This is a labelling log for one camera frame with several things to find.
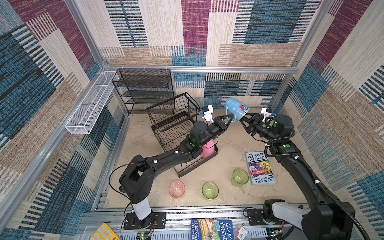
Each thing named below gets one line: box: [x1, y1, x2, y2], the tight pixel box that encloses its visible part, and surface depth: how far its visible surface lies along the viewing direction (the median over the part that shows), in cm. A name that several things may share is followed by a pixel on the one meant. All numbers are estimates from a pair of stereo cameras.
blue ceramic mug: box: [225, 97, 250, 123], surface depth 70 cm
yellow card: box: [89, 223, 121, 240], surface depth 71 cm
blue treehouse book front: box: [190, 218, 235, 240], surface depth 70 cm
